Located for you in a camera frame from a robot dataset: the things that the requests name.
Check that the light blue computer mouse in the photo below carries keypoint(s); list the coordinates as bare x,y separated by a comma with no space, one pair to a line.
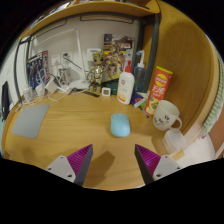
120,125

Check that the dark grey metal frame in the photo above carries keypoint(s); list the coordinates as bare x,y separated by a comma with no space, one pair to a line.
155,50

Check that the white red-pump lotion bottle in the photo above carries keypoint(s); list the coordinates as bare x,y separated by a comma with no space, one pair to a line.
125,86

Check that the white wall-mounted box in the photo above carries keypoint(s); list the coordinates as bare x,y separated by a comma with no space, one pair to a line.
92,54

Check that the clear plastic container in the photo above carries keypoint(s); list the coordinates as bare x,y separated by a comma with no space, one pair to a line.
174,140

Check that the white printed mug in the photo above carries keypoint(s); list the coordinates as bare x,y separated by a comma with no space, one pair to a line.
165,115

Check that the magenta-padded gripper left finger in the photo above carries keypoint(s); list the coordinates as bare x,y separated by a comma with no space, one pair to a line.
61,166

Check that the white power strip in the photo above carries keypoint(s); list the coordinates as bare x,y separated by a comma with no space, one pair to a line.
65,89

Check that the white desk lamp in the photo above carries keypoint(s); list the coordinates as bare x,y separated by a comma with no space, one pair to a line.
81,84

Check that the blue squeeze wash bottle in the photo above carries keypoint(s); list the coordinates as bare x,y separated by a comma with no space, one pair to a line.
140,76

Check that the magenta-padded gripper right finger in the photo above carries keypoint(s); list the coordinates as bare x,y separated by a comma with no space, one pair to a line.
165,165

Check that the small blue white box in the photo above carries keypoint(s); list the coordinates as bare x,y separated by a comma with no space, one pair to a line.
136,98

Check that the blue robot model kit box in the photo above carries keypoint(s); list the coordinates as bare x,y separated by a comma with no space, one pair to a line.
36,70

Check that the red chips can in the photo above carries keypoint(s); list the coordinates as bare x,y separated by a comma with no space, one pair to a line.
159,88

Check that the wooden shelf unit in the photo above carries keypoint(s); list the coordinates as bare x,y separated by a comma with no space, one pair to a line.
100,8

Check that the small white cube clock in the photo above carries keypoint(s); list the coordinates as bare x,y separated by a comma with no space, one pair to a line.
106,91

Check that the white wall socket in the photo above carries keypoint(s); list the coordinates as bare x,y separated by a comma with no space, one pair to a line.
67,53
55,60

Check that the dark green round object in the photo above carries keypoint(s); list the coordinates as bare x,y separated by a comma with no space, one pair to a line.
113,87

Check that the grey mouse pad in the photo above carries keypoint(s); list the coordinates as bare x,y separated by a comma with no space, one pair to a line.
30,120

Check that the colourful printed box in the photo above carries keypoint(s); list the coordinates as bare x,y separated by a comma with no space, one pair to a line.
116,41

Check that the white charger block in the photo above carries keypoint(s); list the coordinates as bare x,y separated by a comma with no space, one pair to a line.
51,86

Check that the black bag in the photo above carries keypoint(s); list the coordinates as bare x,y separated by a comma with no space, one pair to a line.
5,100

